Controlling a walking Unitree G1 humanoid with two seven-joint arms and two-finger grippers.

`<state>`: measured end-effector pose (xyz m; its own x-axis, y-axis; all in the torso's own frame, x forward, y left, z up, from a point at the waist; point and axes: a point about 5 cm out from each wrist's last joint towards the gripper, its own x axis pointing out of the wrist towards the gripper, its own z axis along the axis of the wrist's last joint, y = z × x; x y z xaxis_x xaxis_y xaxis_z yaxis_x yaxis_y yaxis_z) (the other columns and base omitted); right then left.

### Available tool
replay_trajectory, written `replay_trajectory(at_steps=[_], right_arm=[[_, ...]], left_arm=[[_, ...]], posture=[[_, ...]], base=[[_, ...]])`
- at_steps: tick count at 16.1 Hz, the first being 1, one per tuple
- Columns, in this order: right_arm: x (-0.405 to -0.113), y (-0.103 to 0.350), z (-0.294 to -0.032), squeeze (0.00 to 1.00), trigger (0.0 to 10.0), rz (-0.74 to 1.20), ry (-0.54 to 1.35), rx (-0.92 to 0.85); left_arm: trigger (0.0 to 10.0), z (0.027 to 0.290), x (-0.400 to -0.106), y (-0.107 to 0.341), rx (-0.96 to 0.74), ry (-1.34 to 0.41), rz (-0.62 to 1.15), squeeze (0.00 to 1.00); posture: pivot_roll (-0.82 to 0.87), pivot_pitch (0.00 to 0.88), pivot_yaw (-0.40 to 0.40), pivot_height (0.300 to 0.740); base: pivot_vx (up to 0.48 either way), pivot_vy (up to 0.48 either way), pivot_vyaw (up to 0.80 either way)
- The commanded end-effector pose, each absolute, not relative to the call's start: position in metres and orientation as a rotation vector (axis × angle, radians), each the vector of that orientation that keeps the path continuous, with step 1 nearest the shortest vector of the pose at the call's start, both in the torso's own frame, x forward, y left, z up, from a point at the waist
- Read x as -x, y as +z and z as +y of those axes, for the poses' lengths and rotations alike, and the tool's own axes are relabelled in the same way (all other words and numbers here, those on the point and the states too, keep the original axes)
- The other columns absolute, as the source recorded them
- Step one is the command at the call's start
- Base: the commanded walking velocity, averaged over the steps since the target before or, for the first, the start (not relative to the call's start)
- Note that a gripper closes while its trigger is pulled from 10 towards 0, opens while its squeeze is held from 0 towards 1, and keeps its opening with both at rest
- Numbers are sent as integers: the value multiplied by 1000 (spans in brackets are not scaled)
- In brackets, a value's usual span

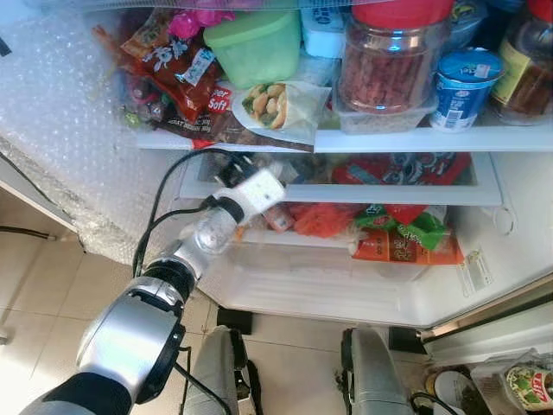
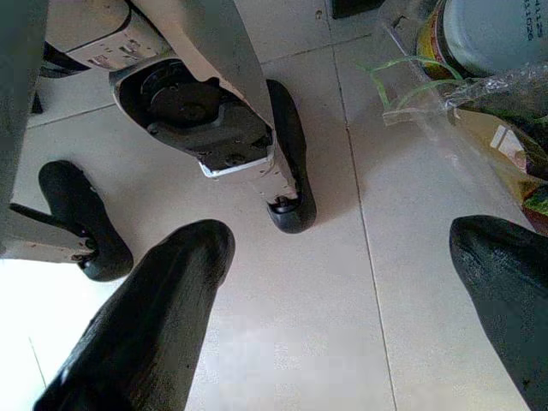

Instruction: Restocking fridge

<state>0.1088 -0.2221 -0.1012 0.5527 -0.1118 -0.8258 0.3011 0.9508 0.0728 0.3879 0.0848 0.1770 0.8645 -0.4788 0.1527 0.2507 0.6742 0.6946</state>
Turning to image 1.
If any white blue carton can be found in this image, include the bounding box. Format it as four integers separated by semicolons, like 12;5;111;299
301;7;346;60

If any green label jar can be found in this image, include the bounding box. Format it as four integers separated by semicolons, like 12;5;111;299
504;363;553;412

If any red-lid glass snack jar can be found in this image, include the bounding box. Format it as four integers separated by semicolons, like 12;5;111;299
339;0;450;115

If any white fridge shelf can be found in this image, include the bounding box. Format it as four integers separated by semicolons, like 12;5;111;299
137;115;553;155

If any silver robot left leg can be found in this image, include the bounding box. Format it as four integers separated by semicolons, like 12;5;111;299
181;327;253;415

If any clear fridge drawer shelf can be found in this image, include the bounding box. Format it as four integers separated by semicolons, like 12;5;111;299
177;154;504;208

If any bubble wrap sheet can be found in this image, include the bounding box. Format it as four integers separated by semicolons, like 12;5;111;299
0;9;187;265

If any packaged wrap sandwich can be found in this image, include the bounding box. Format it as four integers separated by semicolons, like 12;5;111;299
232;80;332;146

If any blue yogurt cup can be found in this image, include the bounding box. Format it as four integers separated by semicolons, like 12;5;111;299
429;48;505;132

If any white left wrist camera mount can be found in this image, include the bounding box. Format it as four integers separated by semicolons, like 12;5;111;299
232;169;286;217

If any orange mesh bag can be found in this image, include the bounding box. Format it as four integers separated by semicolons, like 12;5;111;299
289;203;364;239

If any blue foil packet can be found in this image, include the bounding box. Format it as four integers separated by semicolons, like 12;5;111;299
449;0;495;49

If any pink wrapped item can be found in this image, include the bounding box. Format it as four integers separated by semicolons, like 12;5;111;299
168;7;234;40

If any green snack packet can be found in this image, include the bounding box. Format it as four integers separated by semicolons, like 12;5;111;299
354;206;450;252

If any green plastic container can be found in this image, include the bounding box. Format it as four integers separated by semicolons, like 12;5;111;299
203;10;303;87

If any silver robot leg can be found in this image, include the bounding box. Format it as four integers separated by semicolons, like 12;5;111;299
341;327;412;415
181;327;253;415

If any orange snack packet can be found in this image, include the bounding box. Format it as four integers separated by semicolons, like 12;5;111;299
353;229;465;266

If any clear plastic food box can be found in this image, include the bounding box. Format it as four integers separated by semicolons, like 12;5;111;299
333;93;439;136

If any white fridge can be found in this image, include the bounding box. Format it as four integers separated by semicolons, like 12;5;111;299
0;0;553;364

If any white round lid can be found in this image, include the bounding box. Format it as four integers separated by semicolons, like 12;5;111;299
432;372;473;412

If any brown bread packet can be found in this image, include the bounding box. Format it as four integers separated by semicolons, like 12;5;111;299
156;82;316;153

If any black power cord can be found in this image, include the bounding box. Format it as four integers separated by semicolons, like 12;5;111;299
0;225;54;240

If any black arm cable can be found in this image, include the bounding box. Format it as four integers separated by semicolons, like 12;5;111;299
131;147;251;278

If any red snack packet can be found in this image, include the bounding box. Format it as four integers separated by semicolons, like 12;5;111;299
93;9;227;122

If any silver robot right leg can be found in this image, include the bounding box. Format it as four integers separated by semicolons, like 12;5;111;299
341;327;412;415

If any red printed food packet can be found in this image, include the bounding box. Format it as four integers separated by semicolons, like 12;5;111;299
333;154;472;187

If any dark jar yellow label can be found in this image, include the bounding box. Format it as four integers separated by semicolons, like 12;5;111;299
491;0;553;126

